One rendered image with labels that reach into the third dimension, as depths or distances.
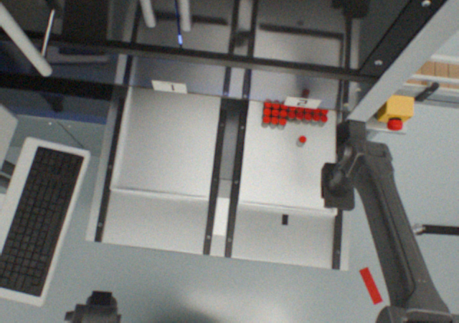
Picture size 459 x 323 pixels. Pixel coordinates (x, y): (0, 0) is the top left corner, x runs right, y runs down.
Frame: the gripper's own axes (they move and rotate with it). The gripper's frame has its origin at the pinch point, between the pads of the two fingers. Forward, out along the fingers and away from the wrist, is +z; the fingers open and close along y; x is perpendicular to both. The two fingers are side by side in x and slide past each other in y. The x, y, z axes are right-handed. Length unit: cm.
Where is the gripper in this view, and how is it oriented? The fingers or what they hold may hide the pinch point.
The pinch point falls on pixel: (328, 199)
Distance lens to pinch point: 112.6
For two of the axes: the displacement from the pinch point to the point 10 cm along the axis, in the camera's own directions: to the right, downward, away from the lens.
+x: -10.0, -0.9, -0.2
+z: -0.6, 4.3, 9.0
